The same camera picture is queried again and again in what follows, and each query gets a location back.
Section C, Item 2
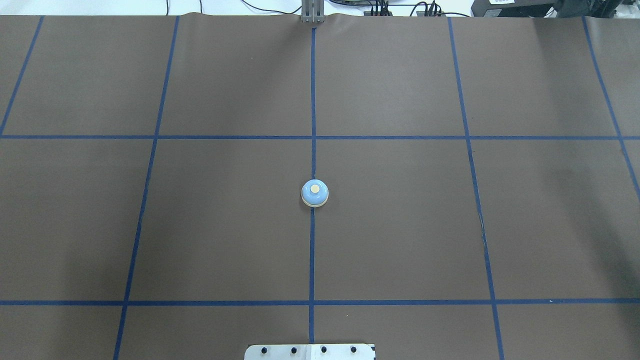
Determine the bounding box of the blue and cream bell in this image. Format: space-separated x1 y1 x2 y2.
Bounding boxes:
301 178 330 208

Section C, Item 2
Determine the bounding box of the brown paper table cover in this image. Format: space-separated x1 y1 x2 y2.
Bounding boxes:
0 13 640 360

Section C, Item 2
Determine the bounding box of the black box with label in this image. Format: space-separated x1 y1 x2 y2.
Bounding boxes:
470 0 556 18

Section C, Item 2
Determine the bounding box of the aluminium frame post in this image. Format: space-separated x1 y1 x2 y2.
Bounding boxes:
300 0 326 24

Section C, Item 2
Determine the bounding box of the white camera stand pillar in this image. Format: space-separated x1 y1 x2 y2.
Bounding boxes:
244 343 377 360

